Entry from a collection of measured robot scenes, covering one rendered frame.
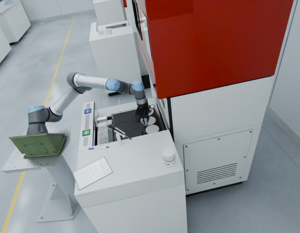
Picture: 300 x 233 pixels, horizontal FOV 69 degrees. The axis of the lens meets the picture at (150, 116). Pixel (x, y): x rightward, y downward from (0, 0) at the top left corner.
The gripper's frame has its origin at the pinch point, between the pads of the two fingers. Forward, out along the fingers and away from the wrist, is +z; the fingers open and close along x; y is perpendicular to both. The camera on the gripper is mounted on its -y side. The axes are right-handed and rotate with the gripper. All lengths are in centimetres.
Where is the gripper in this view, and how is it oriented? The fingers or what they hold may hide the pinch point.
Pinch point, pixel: (145, 125)
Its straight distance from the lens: 164.1
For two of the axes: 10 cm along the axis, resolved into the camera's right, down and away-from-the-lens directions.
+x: -8.9, -1.6, 4.3
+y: 4.3, -6.2, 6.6
